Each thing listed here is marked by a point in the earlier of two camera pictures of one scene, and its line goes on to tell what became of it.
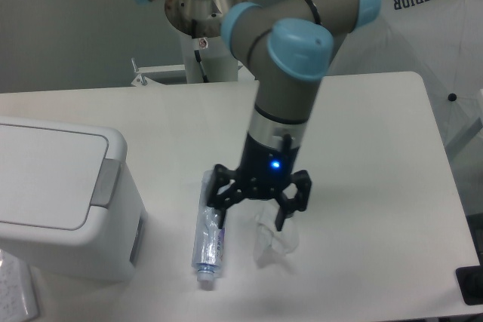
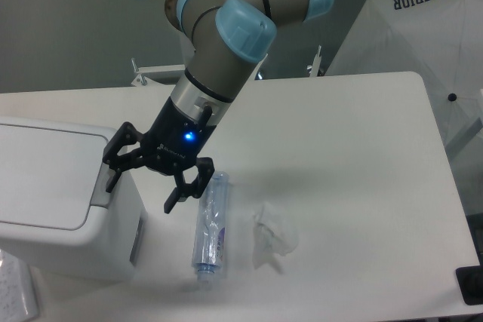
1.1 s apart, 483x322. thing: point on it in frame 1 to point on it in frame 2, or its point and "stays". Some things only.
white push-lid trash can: (68, 203) stays
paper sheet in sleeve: (18, 302) stays
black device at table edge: (470, 280) stays
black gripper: (266, 170) to (176, 137)
